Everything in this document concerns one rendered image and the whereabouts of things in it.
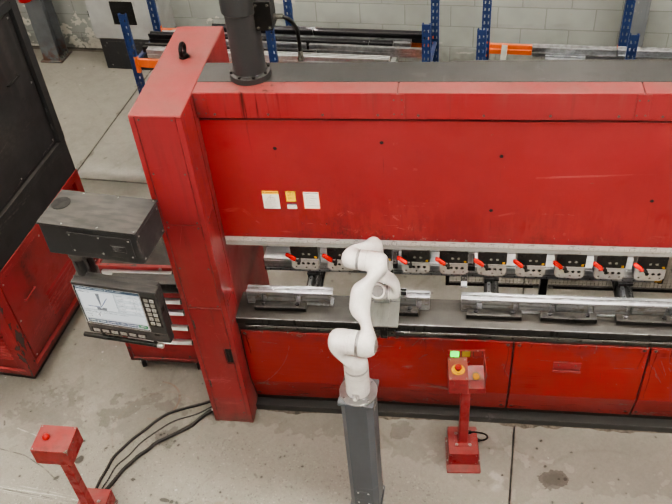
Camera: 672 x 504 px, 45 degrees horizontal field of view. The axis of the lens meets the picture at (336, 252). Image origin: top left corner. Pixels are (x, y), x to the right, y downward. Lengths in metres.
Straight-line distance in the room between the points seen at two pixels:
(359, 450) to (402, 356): 0.68
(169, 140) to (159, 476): 2.25
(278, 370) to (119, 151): 3.51
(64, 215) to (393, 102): 1.59
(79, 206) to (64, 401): 2.13
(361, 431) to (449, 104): 1.69
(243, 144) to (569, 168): 1.55
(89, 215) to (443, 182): 1.67
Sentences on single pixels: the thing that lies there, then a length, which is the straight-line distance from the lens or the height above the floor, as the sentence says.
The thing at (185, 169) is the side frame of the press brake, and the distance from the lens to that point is 3.90.
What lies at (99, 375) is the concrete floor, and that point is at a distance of 5.83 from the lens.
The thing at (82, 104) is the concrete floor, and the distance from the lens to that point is 8.72.
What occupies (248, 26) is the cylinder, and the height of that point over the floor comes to 2.58.
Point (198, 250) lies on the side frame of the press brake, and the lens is 4.23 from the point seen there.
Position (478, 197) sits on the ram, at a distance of 4.04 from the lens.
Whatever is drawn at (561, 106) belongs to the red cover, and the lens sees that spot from 3.75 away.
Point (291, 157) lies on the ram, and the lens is 3.98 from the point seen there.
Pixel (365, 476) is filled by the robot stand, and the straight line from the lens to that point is 4.56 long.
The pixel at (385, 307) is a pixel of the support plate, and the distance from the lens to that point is 4.45.
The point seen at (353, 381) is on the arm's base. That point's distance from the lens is 3.93.
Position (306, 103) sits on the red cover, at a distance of 3.77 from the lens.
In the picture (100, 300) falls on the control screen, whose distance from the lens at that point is 4.10.
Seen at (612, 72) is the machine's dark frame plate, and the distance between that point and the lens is 3.90.
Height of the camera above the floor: 4.23
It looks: 42 degrees down
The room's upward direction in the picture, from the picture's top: 6 degrees counter-clockwise
